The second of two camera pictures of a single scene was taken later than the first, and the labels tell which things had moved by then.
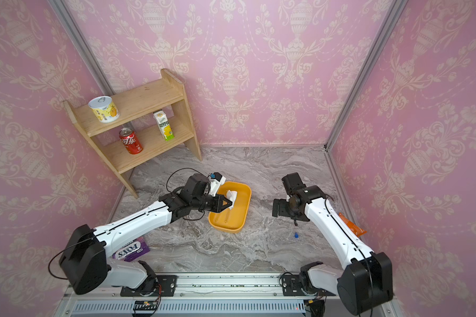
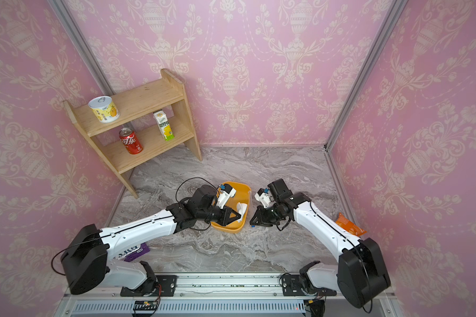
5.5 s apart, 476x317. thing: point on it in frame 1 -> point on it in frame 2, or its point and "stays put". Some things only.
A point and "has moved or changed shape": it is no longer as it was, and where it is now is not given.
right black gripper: x=282 y=203 -> x=263 y=220
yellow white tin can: x=104 y=109 stays put
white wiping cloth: x=232 y=195 has moved or changed shape
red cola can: x=130 y=140 stays put
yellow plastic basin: x=234 y=220 stays put
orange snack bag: x=358 y=231 stays put
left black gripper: x=219 y=207 -> x=226 y=218
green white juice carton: x=164 y=125 stays put
